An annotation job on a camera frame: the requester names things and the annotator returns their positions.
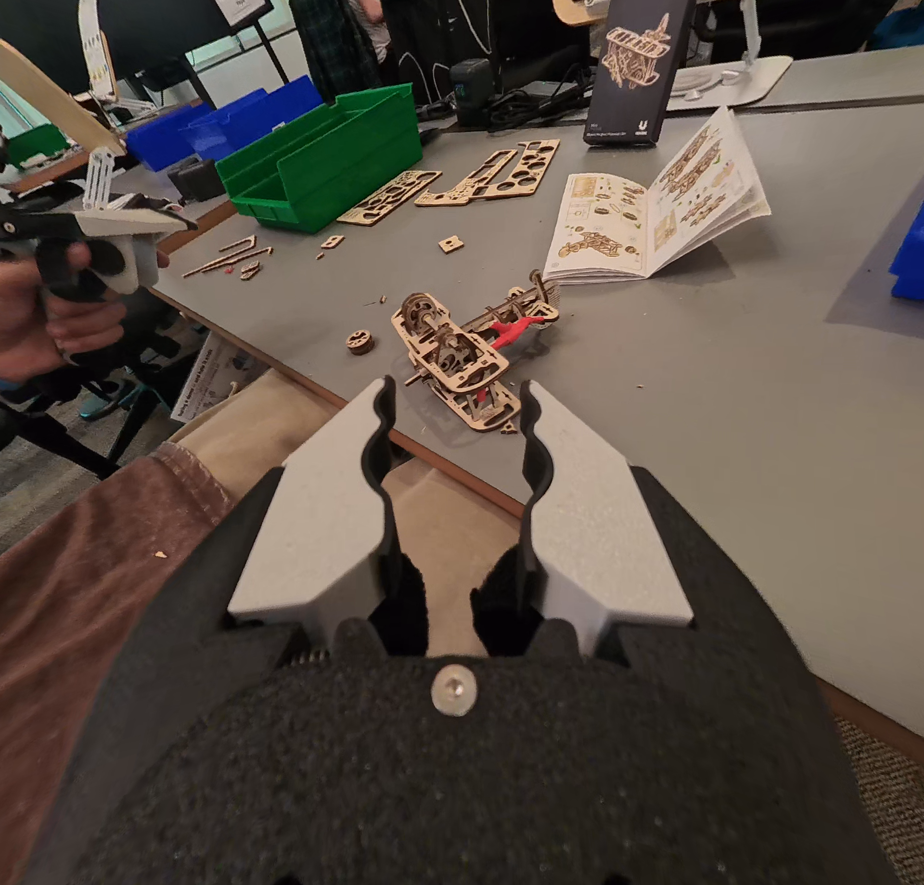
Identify white stand base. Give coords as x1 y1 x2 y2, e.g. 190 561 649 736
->
663 0 794 115

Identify black screen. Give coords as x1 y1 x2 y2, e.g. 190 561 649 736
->
0 0 233 97

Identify green plastic bin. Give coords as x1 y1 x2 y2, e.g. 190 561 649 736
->
215 84 424 235
0 123 71 169

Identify open instruction booklet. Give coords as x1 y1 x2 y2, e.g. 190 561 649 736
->
543 105 772 286

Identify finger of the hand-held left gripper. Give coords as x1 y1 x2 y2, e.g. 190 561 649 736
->
72 193 199 241

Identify black cables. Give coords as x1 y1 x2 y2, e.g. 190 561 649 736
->
417 80 589 137

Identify white paper strip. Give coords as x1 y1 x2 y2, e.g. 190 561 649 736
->
77 0 121 101

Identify wooden biplane model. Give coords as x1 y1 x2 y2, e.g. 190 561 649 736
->
390 270 563 436

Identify wooden part sheet oval holes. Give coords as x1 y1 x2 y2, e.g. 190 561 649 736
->
414 139 561 209

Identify black model kit box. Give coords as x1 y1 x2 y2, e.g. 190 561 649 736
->
582 0 707 149

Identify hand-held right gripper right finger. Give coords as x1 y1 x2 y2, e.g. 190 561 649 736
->
518 380 696 658

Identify wooden board white bracket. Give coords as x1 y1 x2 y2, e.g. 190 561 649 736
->
0 38 128 212

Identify person's brown velvet garment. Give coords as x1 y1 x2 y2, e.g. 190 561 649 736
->
0 440 241 885

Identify blue plastic bin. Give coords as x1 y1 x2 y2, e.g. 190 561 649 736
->
180 75 323 161
126 102 219 173
889 201 924 302

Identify printed paper leaflet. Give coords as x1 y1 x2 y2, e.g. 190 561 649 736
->
169 331 255 424

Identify person's left hand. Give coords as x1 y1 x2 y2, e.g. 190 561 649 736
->
0 244 129 384

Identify small black box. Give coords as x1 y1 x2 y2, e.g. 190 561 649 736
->
169 159 227 205

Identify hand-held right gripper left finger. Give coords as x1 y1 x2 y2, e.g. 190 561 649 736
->
227 376 402 655

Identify wooden part sheet small cutouts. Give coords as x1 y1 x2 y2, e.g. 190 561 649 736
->
336 169 443 228

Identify grey desk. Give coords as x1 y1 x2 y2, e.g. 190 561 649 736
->
152 48 924 745

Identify thin wooden strip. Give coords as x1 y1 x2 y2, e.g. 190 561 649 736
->
181 245 274 280

